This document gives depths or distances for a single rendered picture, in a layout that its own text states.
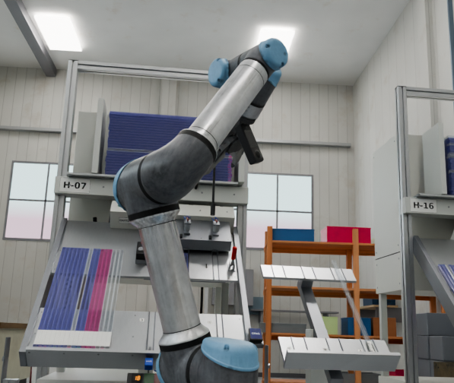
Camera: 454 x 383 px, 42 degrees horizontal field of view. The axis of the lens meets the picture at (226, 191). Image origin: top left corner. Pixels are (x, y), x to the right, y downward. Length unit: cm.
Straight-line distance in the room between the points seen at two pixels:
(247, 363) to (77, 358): 78
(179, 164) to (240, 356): 40
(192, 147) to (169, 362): 46
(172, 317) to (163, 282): 8
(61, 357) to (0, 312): 1030
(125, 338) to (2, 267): 1037
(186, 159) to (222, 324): 89
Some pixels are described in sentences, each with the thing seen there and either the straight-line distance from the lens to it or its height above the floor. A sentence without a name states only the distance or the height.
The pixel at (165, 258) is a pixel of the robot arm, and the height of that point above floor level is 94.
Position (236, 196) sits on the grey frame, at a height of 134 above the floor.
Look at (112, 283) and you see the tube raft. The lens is 208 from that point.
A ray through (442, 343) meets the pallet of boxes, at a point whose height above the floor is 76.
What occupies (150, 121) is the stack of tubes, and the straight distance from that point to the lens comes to 244.
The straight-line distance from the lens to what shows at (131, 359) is 185.
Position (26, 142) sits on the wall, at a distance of 1265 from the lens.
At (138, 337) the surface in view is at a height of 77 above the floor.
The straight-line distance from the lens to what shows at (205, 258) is 222.
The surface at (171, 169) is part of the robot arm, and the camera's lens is 118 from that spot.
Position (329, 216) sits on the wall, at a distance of 1216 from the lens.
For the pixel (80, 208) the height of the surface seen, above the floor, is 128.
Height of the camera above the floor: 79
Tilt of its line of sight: 14 degrees up
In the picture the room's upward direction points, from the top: 2 degrees clockwise
